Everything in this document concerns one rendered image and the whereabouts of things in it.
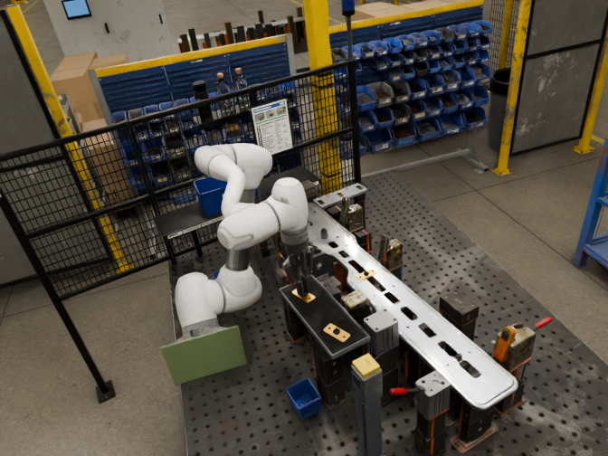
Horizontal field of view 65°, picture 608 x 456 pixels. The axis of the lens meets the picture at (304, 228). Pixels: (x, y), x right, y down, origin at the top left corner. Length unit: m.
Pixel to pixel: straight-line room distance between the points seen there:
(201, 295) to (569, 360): 1.50
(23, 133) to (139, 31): 4.87
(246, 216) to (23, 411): 2.38
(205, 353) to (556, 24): 3.79
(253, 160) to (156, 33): 6.46
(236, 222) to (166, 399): 1.87
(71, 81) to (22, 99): 2.34
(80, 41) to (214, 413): 7.02
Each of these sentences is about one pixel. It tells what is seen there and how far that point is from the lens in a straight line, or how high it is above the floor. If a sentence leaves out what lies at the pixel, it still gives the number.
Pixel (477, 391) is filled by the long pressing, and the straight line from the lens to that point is 1.64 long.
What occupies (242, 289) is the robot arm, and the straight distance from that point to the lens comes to 2.14.
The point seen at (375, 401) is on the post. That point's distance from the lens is 1.57.
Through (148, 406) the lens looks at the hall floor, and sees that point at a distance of 3.08.
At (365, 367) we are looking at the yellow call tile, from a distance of 1.46.
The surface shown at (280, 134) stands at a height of 1.26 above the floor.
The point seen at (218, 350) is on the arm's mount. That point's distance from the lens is 2.05.
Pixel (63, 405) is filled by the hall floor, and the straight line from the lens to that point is 3.34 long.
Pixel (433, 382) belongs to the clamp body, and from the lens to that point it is 1.57.
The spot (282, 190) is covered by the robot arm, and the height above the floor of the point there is 1.61.
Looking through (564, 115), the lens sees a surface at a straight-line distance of 5.13.
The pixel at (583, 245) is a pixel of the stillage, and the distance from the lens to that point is 3.74.
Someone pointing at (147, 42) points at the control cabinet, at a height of 0.81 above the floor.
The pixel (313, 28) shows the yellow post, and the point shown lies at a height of 1.75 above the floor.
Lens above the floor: 2.29
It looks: 34 degrees down
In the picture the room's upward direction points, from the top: 8 degrees counter-clockwise
